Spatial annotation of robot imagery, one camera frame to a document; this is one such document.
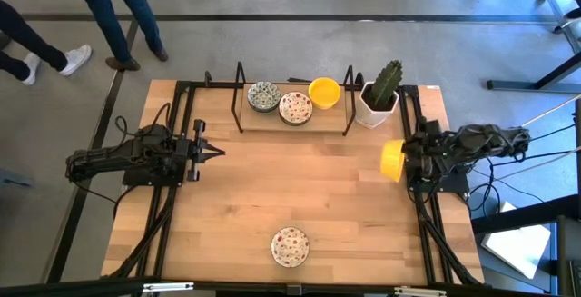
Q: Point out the black rig crossbeam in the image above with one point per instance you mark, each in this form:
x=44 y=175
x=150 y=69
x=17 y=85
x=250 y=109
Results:
x=91 y=290

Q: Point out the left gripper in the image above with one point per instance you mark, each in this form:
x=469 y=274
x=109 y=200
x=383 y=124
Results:
x=197 y=151

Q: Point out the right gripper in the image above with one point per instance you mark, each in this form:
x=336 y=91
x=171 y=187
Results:
x=436 y=154

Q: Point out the silver metal bracket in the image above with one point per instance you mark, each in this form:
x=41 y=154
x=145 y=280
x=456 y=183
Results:
x=168 y=287
x=420 y=292

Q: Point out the black desk frame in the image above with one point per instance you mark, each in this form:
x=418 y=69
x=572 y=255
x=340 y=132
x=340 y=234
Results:
x=522 y=215

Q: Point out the grey metal floor rail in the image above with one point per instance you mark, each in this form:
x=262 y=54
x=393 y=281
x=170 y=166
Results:
x=557 y=10

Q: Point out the green cactus plant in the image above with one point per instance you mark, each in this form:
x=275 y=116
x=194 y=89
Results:
x=388 y=79

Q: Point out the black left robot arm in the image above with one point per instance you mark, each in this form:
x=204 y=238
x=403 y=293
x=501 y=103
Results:
x=113 y=158

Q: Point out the white hexagonal plant pot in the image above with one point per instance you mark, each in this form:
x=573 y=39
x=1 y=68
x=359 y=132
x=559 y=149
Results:
x=370 y=117

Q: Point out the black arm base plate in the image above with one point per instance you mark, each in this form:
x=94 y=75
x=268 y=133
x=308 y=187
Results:
x=456 y=187
x=150 y=182

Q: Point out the black aluminium rig frame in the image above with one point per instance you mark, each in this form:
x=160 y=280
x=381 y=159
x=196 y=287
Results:
x=213 y=83

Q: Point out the white flat box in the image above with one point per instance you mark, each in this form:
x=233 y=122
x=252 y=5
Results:
x=517 y=247

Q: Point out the black floor stand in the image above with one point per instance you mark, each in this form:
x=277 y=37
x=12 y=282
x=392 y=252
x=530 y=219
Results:
x=522 y=86

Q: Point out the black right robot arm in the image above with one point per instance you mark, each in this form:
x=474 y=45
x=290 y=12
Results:
x=490 y=140

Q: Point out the person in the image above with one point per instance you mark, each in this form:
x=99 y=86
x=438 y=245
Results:
x=100 y=11
x=32 y=40

